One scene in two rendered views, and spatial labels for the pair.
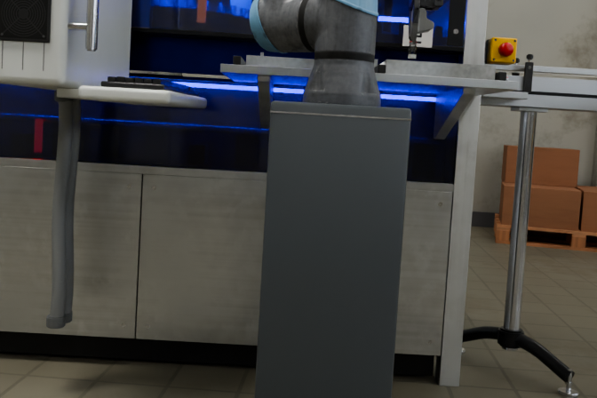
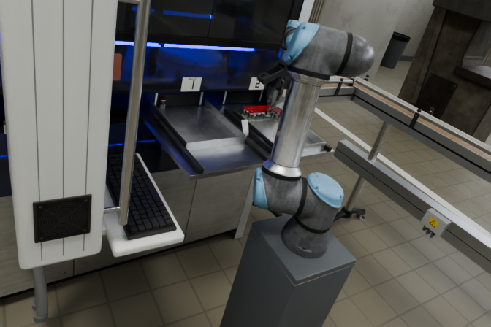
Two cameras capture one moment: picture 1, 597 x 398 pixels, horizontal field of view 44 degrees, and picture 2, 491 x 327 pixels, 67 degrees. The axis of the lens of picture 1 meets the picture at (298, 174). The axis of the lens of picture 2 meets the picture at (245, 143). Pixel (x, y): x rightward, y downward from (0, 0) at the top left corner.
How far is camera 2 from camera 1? 142 cm
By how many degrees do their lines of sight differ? 46
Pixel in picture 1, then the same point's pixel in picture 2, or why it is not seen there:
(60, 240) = (42, 277)
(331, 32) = (321, 220)
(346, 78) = (324, 243)
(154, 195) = not seen: hidden behind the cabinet
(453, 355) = (242, 226)
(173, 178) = not seen: hidden behind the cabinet
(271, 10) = (277, 198)
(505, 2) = not seen: outside the picture
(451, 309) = (245, 209)
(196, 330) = (114, 259)
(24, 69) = (65, 255)
